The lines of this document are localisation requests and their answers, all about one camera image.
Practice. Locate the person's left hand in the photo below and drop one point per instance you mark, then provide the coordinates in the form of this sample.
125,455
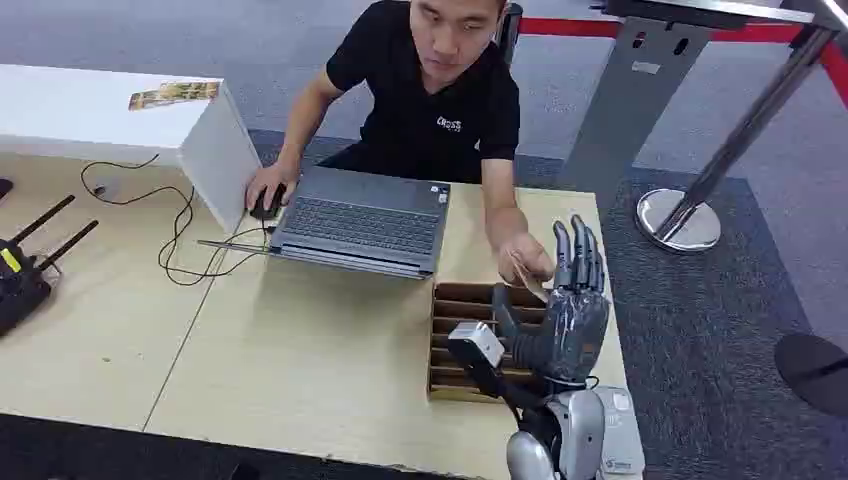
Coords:
526,255

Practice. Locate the person's right hand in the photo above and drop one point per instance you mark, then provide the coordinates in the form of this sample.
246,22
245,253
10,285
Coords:
273,177

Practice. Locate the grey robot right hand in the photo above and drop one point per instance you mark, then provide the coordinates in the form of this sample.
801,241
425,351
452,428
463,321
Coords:
570,324

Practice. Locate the tan card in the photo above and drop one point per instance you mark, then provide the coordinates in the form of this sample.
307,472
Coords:
532,283

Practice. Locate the black computer mouse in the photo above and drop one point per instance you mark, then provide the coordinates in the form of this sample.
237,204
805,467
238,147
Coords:
268,206

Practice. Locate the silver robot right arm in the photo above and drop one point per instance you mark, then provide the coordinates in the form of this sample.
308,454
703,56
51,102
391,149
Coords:
576,430

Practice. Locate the wooden card box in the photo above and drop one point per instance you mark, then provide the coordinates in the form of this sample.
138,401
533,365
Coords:
464,311

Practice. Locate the grey laptop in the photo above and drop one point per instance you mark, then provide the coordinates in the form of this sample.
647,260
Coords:
368,222

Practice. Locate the white desk device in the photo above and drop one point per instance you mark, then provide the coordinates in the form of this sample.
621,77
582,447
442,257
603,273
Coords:
623,430

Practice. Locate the printed card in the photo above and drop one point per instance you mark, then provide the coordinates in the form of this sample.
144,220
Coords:
173,94

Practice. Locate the person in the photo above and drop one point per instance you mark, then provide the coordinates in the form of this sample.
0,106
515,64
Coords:
424,112

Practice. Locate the white shelf box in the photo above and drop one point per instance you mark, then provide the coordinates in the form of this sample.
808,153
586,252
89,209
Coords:
99,112

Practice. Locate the grey metal table stand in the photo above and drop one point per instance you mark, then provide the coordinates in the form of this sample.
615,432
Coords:
629,99

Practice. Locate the red barrier belt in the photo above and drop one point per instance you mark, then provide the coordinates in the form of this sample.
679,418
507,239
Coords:
576,28

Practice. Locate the black round base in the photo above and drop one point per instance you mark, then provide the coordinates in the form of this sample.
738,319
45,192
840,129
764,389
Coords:
815,371

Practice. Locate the black router with antennas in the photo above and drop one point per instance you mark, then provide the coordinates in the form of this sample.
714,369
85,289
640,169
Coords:
20,285

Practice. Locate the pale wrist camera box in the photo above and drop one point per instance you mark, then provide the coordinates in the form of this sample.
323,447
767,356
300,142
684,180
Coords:
476,341

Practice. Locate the chrome stanchion post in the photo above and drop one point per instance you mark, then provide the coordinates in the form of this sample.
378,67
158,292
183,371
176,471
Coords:
679,222

